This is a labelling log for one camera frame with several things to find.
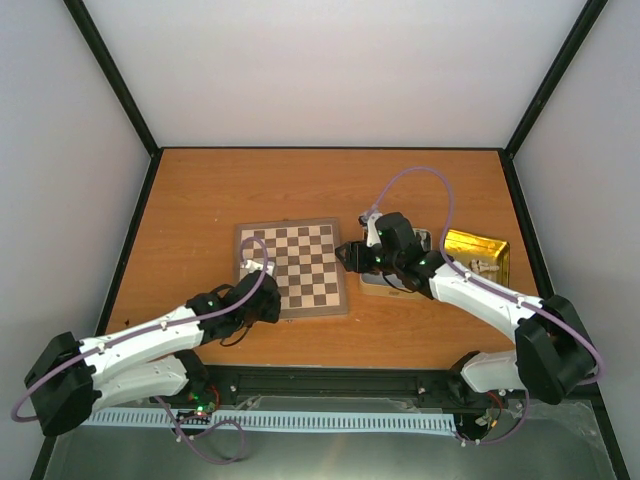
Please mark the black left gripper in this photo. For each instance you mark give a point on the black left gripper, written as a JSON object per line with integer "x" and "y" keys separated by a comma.
{"x": 272, "y": 315}

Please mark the small electronics board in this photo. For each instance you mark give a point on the small electronics board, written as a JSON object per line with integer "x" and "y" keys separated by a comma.
{"x": 206, "y": 403}

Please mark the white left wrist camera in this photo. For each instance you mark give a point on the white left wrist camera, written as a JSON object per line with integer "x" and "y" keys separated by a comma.
{"x": 249, "y": 266}

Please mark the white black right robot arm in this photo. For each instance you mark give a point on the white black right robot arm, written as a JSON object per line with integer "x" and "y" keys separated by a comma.
{"x": 551, "y": 354}

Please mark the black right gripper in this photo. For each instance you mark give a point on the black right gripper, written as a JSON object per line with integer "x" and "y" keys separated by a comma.
{"x": 354, "y": 261}

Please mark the gold tin tray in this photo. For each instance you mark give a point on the gold tin tray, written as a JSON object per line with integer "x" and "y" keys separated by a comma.
{"x": 464, "y": 247}

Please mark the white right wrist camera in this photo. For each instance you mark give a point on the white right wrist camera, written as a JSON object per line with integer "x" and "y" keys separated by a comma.
{"x": 368, "y": 224}

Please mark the white chess pieces pile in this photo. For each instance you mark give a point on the white chess pieces pile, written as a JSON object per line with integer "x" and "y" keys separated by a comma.
{"x": 480, "y": 267}

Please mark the wooden chessboard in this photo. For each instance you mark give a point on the wooden chessboard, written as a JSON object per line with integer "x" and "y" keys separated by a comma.
{"x": 309, "y": 276}

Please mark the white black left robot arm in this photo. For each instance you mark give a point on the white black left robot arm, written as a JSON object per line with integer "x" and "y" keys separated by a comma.
{"x": 201, "y": 320}

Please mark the light blue cable duct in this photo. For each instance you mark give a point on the light blue cable duct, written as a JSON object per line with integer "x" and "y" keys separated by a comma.
{"x": 280, "y": 421}

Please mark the black aluminium frame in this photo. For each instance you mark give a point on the black aluminium frame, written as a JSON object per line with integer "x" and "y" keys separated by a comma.
{"x": 179, "y": 236}

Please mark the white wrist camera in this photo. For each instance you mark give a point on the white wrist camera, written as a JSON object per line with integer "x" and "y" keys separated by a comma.
{"x": 249, "y": 266}
{"x": 368, "y": 224}

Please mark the silver tin tray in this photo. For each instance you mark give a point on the silver tin tray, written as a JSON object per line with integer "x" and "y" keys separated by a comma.
{"x": 388, "y": 285}

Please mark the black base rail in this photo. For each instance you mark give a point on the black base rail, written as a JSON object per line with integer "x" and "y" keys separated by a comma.
{"x": 330, "y": 387}

